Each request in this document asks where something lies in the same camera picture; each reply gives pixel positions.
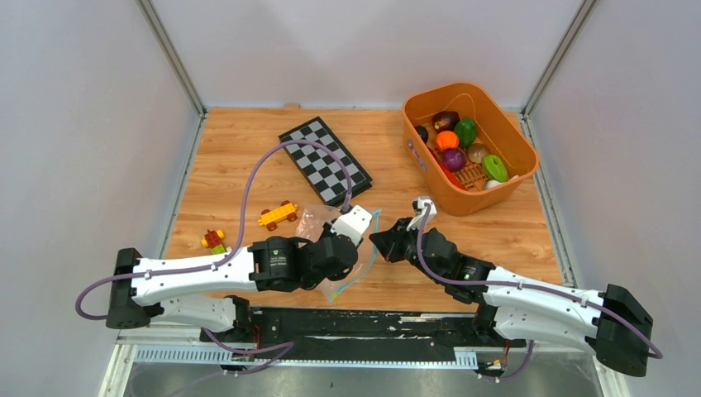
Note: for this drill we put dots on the dark purple toy apple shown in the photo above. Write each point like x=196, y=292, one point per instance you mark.
x=445, y=120

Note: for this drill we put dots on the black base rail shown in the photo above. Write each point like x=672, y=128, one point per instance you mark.
x=365, y=335

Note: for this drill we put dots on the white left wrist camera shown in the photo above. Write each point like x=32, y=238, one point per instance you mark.
x=353, y=224

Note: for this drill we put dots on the black white chessboard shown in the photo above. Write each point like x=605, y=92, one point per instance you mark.
x=319, y=169

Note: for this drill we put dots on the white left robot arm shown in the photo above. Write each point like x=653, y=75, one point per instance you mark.
x=147, y=290

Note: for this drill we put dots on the white toy egg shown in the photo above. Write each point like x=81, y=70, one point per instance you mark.
x=492, y=183

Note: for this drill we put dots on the brown toy potato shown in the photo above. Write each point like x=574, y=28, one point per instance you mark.
x=477, y=152

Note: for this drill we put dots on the yellow toy brick car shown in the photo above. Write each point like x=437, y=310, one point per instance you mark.
x=271, y=218

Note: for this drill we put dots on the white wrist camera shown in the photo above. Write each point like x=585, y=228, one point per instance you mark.
x=353, y=224
x=424, y=211

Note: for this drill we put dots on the small dark toy plum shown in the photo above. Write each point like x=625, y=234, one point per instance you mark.
x=422, y=133

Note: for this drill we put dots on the red toy chili pepper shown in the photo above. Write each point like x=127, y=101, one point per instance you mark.
x=452, y=179

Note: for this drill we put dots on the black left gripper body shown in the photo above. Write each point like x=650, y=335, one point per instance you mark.
x=327, y=233

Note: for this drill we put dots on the green toy avocado half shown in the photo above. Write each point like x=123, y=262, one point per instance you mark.
x=494, y=168

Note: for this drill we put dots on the clear zip top bag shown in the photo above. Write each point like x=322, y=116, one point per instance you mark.
x=310, y=228

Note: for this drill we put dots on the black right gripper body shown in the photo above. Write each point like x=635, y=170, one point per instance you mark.
x=409, y=237

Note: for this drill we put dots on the orange plastic basket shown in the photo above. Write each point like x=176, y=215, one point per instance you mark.
x=496, y=131

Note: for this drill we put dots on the green toy pepper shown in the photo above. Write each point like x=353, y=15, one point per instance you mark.
x=467, y=131

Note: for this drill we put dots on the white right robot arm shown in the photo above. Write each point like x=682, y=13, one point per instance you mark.
x=611, y=324

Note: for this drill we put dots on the orange toy fruit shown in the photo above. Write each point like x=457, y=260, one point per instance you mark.
x=447, y=140

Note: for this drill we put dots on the purple toy onion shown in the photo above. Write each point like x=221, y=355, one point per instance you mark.
x=454, y=159

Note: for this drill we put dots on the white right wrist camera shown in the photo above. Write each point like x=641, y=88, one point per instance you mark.
x=424, y=211

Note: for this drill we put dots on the red green toy brick car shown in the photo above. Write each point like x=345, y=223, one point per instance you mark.
x=213, y=240

